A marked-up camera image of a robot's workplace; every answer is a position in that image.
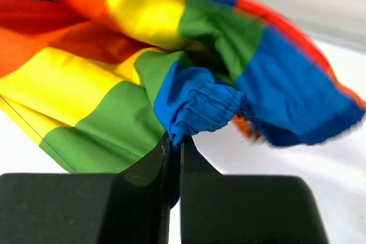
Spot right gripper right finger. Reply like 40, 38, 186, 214
180, 137, 328, 243

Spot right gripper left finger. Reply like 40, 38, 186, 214
1, 135, 171, 243

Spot rainbow striped shorts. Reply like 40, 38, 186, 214
0, 0, 366, 207

